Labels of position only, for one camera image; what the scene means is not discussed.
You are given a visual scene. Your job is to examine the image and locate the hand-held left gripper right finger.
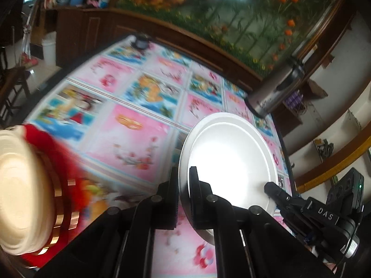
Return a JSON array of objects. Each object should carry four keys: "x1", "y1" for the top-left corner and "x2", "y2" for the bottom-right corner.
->
[{"x1": 188, "y1": 166, "x2": 334, "y2": 278}]

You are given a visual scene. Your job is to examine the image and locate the small wooden side cabinet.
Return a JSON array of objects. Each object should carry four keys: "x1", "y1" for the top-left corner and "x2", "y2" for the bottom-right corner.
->
[{"x1": 272, "y1": 87, "x2": 313, "y2": 129}]

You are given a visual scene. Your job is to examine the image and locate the large white foam bowl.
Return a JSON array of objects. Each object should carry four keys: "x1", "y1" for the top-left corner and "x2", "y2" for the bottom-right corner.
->
[{"x1": 178, "y1": 112, "x2": 279, "y2": 245}]

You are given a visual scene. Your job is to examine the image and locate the long wooden cabinet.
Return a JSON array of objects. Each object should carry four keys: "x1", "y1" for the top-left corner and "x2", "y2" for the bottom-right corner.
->
[{"x1": 55, "y1": 7, "x2": 261, "y2": 93}]

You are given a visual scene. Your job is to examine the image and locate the dark shoes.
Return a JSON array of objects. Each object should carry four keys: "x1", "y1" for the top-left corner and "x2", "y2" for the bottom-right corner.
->
[{"x1": 314, "y1": 137, "x2": 334, "y2": 158}]

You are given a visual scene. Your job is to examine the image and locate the stainless steel thermos jug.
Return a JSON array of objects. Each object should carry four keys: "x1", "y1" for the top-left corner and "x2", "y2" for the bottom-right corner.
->
[{"x1": 245, "y1": 45, "x2": 316, "y2": 119}]

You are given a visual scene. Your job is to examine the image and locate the red mop with metal pole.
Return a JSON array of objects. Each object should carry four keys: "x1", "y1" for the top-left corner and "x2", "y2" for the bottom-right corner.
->
[{"x1": 22, "y1": 0, "x2": 39, "y2": 68}]

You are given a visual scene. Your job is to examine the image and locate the large red scalloped plate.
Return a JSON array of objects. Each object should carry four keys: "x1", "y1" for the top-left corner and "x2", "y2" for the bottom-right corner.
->
[{"x1": 20, "y1": 133, "x2": 87, "y2": 268}]

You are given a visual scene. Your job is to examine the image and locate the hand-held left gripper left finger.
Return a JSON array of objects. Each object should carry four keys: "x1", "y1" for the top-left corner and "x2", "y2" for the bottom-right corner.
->
[{"x1": 38, "y1": 166, "x2": 179, "y2": 278}]

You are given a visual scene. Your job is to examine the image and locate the small black round device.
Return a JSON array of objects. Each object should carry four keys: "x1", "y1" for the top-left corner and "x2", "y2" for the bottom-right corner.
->
[{"x1": 132, "y1": 34, "x2": 150, "y2": 50}]

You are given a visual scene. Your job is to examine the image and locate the wooden chair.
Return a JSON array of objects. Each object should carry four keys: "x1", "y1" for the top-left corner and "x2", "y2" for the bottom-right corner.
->
[{"x1": 0, "y1": 46, "x2": 31, "y2": 128}]

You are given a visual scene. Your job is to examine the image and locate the white plastic bucket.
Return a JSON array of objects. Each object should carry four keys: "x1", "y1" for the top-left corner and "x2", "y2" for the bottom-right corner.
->
[{"x1": 41, "y1": 32, "x2": 57, "y2": 67}]

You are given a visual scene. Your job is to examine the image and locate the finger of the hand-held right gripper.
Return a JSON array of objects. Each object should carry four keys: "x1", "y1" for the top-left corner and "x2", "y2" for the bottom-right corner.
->
[
  {"x1": 282, "y1": 209, "x2": 317, "y2": 238},
  {"x1": 264, "y1": 182, "x2": 308, "y2": 212}
]

